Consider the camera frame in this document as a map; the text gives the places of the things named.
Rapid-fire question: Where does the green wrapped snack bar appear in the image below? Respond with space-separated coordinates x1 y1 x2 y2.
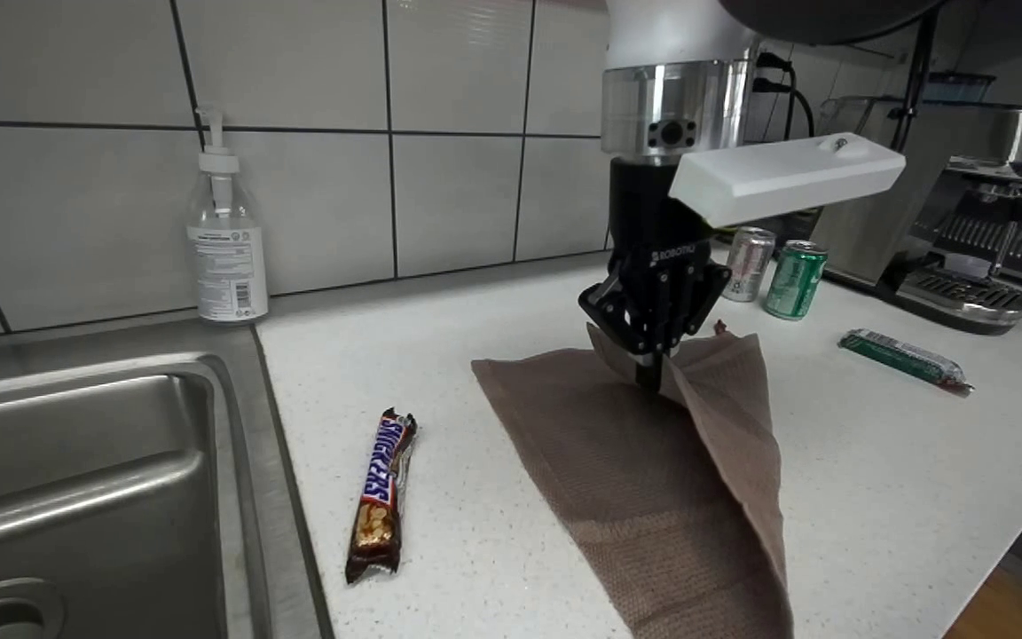
841 329 974 399

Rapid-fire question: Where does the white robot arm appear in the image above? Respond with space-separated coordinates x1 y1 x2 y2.
578 0 947 392

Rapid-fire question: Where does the black power cable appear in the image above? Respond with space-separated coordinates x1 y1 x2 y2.
754 47 825 138

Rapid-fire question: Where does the stainless steel sink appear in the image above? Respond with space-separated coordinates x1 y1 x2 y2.
0 318 335 639

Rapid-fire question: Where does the silver soda can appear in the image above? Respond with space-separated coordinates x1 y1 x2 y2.
724 227 778 303

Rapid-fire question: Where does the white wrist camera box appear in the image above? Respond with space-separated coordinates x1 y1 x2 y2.
672 130 905 227

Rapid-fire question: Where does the brown towel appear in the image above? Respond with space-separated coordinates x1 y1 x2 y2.
471 325 794 639

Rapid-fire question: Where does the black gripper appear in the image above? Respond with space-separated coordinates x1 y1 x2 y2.
578 161 733 399

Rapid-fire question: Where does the clear soap pump bottle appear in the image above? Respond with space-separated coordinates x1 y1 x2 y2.
190 118 269 324

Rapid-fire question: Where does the green soda can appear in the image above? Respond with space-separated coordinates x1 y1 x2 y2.
763 238 828 318

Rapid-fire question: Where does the brown Snickers candy bar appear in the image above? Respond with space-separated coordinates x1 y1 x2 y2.
345 408 419 583

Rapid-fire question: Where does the stainless steel espresso machine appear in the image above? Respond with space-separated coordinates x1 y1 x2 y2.
809 96 1022 337

